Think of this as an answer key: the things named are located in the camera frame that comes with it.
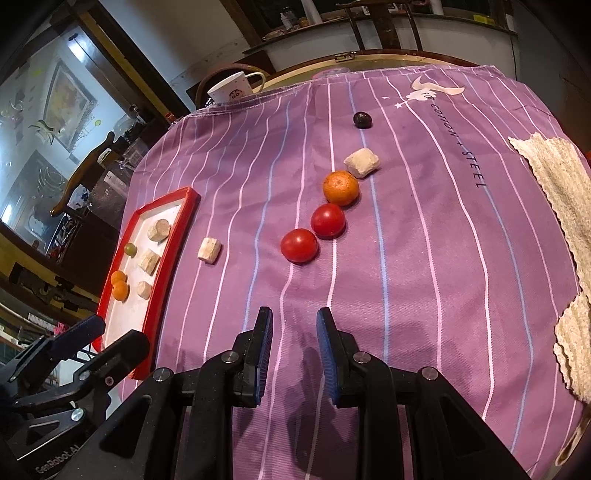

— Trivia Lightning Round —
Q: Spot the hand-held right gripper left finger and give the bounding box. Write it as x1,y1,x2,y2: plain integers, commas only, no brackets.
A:
88,306,274,480

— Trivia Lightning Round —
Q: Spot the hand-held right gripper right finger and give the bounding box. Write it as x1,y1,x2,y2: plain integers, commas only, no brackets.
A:
316,308,529,480

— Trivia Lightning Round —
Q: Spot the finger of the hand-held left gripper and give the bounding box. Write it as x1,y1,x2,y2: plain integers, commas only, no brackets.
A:
9,315,106,384
11,330,151,409

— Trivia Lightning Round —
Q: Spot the red rimmed white tray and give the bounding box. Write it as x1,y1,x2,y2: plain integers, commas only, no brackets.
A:
92,186,201,380

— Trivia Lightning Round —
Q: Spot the large pale sugarcane chunk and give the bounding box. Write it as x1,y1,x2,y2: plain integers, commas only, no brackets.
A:
137,250,161,277

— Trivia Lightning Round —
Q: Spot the red tomato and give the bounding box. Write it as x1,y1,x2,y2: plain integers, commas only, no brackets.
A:
310,203,346,239
280,228,319,264

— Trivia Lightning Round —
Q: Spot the purple striped tablecloth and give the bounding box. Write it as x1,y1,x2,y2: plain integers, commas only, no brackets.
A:
117,65,591,480

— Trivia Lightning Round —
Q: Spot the curved wooden chair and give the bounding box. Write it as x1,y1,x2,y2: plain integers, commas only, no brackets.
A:
48,131,116,217

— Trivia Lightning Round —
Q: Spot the clear glass jug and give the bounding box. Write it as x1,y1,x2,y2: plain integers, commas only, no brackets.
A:
115,117,149,169

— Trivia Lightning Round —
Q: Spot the white cartoon mug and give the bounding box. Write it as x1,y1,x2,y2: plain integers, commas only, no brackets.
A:
206,71,267,106

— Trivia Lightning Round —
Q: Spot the cream loofah cloth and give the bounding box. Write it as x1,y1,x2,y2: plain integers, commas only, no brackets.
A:
507,131,591,402

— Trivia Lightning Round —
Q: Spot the dark wooden chair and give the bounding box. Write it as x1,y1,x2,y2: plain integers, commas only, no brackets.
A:
335,0,426,54

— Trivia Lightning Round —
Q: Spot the framed wall picture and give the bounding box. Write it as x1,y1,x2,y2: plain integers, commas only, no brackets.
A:
39,60,98,151

